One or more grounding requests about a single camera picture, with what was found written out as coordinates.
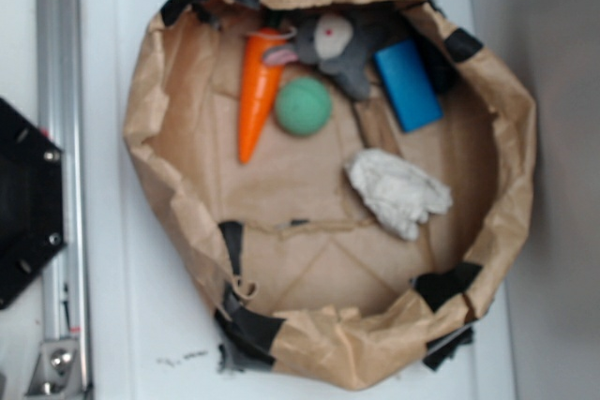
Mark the crumpled white paper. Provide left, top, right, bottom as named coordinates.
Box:
left=344, top=148, right=453, bottom=242

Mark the brown paper bag tray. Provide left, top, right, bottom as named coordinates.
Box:
left=124, top=0, right=536, bottom=391

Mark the green ball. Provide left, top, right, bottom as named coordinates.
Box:
left=275, top=77, right=333, bottom=137

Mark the orange toy carrot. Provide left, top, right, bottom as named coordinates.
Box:
left=237, top=10, right=288, bottom=164

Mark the grey plush bunny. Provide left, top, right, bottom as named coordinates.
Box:
left=262, top=13, right=390, bottom=101

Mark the blue rectangular block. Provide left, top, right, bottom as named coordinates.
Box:
left=373, top=39, right=443, bottom=133

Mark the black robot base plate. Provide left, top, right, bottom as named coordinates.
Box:
left=1, top=100, right=65, bottom=309

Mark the aluminium extrusion rail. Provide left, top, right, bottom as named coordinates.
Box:
left=37, top=0, right=94, bottom=399

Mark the metal corner bracket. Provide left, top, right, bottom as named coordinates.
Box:
left=22, top=338, right=88, bottom=400

